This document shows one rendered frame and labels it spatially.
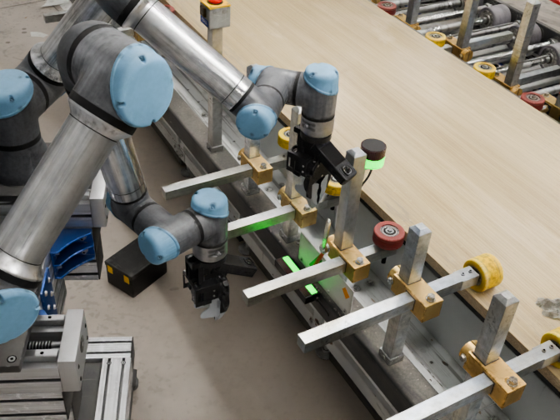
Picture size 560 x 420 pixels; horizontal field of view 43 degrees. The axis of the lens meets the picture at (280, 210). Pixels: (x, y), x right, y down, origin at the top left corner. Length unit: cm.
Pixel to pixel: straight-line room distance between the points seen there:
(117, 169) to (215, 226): 23
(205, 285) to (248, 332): 122
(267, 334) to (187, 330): 30
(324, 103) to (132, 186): 44
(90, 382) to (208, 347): 53
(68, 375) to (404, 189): 104
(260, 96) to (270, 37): 132
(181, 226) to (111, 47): 42
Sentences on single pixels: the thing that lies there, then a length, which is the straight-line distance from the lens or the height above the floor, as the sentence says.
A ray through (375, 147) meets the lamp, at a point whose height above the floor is 116.
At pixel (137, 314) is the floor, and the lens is 285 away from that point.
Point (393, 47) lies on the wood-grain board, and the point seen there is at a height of 90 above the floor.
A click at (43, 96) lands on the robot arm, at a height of 121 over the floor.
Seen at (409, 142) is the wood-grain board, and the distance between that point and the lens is 221.
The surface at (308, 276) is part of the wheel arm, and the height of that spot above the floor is 86.
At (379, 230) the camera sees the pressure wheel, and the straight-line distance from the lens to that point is 184.
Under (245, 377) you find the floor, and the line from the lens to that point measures 263.
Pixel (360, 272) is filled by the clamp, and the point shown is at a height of 85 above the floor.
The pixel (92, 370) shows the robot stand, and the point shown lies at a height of 21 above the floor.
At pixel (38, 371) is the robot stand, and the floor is 97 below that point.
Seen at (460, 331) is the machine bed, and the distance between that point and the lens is 190.
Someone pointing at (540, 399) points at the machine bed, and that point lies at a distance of 178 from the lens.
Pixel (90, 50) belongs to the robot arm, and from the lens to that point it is 117.
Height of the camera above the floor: 206
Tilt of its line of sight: 38 degrees down
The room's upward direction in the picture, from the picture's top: 4 degrees clockwise
